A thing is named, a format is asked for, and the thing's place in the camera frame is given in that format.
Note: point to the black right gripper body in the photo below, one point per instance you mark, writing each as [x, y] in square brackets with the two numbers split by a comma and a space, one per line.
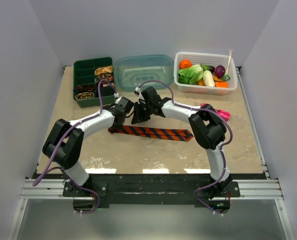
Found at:
[150, 106]

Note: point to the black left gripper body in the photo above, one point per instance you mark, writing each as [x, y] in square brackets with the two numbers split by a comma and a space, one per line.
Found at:
[123, 123]

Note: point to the orange navy striped tie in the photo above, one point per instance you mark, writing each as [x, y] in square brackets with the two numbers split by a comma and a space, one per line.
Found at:
[181, 135]

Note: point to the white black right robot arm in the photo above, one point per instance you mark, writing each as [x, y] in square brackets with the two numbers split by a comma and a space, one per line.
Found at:
[210, 130]

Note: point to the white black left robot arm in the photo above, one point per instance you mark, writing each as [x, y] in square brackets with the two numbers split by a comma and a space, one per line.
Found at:
[64, 142]

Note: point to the rolled dark patterned tie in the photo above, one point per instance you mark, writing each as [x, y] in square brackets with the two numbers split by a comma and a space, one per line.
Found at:
[107, 79]

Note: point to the teal translucent plastic tub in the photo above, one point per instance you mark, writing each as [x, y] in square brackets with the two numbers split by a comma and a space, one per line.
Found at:
[154, 70]

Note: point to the rolled red brown tie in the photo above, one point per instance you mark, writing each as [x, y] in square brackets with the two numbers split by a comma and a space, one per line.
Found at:
[85, 88]

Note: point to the rolled floral tie front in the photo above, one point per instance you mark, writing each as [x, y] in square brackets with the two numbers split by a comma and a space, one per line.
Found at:
[84, 96]

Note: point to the rolled patterned tie top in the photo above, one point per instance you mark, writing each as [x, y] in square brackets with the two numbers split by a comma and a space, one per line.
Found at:
[104, 70]

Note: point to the green compartment organizer box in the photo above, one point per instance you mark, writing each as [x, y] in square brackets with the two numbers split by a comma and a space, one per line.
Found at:
[84, 74]

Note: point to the green toy lettuce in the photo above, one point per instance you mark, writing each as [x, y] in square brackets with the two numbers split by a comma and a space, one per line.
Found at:
[191, 75]

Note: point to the orange toy pumpkin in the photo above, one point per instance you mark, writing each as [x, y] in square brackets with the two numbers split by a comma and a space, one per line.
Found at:
[184, 64]

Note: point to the yellow toy pepper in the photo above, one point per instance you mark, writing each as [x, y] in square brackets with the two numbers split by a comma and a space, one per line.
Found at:
[201, 82]

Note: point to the white toy radish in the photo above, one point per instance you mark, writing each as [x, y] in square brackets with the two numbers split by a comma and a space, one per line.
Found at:
[208, 78]

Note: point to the orange toy carrot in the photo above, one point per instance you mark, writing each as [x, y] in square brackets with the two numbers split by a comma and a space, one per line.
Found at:
[221, 84]

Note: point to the dark purple toy eggplant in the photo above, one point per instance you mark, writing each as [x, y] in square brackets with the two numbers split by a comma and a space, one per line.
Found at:
[210, 68]

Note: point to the white perforated plastic basket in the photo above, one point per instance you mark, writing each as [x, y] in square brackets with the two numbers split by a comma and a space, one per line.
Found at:
[205, 59]

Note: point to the purple toy onion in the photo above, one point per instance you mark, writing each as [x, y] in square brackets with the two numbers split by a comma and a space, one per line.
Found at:
[219, 71]

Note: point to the pink rectangular box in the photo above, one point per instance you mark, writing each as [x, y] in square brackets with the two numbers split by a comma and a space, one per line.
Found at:
[224, 114]

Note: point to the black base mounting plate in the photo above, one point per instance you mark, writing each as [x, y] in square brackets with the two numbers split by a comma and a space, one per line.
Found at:
[151, 189]

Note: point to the aluminium frame rail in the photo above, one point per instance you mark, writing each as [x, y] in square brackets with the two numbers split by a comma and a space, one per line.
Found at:
[252, 187]

